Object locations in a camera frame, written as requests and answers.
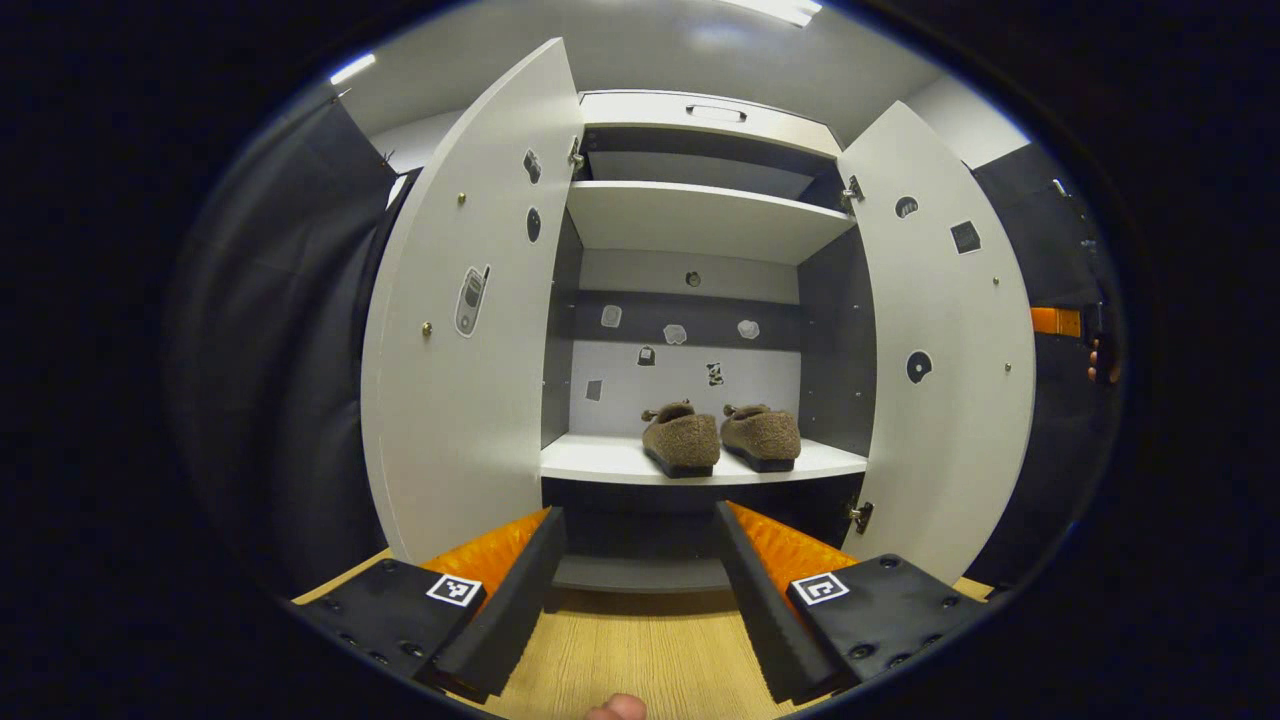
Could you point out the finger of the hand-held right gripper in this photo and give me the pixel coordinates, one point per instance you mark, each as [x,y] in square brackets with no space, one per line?
[1055,322]

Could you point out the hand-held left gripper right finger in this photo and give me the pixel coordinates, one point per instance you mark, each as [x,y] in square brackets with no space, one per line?
[755,610]

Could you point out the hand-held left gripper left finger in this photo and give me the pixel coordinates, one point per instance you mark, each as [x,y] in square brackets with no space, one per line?
[520,600]

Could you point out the white shoe cabinet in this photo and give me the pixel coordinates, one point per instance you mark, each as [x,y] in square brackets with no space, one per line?
[600,460]

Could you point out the white shoe cabinet door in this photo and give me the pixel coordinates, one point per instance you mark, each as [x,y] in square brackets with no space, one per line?
[950,450]
[470,420]

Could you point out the brown fuzzy shoe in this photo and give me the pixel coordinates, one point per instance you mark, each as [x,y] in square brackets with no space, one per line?
[682,440]
[765,435]

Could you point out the dark metal stand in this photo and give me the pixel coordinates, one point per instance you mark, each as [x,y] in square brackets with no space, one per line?
[1060,187]

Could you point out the ceiling light panel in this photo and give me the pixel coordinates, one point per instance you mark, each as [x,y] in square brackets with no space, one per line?
[780,10]
[353,69]

